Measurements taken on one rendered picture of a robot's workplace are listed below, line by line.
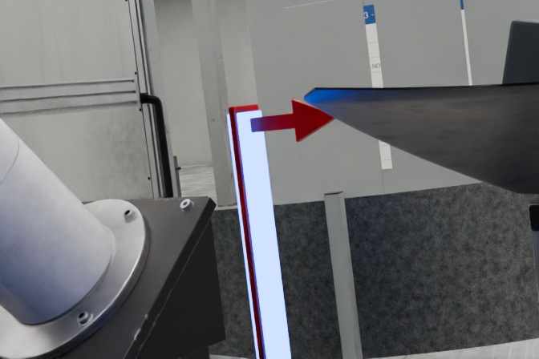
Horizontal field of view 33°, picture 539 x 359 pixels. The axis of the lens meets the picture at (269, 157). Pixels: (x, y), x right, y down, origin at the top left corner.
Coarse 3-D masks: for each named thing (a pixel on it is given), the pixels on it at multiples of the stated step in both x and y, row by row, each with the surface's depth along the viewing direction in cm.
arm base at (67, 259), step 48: (0, 144) 77; (0, 192) 77; (48, 192) 81; (0, 240) 78; (48, 240) 80; (96, 240) 85; (144, 240) 85; (0, 288) 81; (48, 288) 81; (96, 288) 84; (0, 336) 87; (48, 336) 83
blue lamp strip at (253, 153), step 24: (240, 120) 52; (264, 144) 53; (264, 168) 53; (264, 192) 53; (264, 216) 53; (264, 240) 53; (264, 264) 53; (264, 288) 52; (264, 312) 52; (264, 336) 52; (288, 336) 54
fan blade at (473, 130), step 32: (320, 96) 39; (352, 96) 38; (384, 96) 38; (416, 96) 37; (448, 96) 37; (480, 96) 37; (512, 96) 37; (384, 128) 44; (416, 128) 44; (448, 128) 45; (480, 128) 45; (512, 128) 45; (448, 160) 50; (480, 160) 50; (512, 160) 51
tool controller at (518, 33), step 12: (516, 24) 101; (528, 24) 100; (516, 36) 101; (528, 36) 100; (516, 48) 101; (528, 48) 101; (516, 60) 101; (528, 60) 101; (504, 72) 103; (516, 72) 102; (528, 72) 101
